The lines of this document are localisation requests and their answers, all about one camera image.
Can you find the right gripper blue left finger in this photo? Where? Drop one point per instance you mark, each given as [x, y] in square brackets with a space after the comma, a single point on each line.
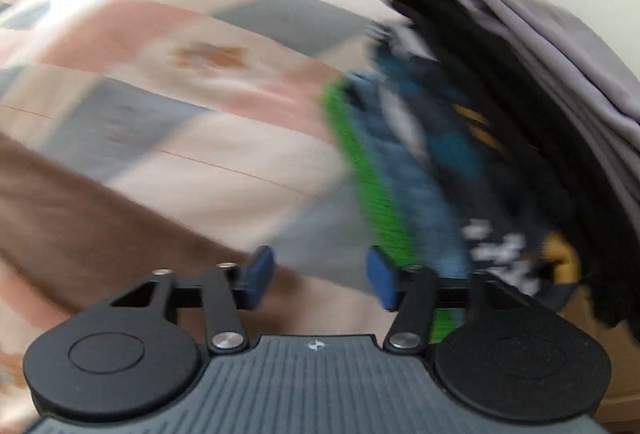
[229, 289]

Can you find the checkered pink grey quilt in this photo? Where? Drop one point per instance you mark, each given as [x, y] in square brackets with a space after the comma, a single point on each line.
[209, 113]

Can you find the brown garment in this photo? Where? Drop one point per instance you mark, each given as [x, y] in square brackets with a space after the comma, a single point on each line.
[79, 242]

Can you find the green blue storage bag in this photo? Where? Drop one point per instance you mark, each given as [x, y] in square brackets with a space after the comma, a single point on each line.
[439, 190]

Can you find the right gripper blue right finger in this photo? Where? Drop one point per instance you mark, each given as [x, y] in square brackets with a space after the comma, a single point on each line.
[410, 293]

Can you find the grey folded clothes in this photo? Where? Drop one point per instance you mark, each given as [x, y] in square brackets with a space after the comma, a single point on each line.
[582, 74]

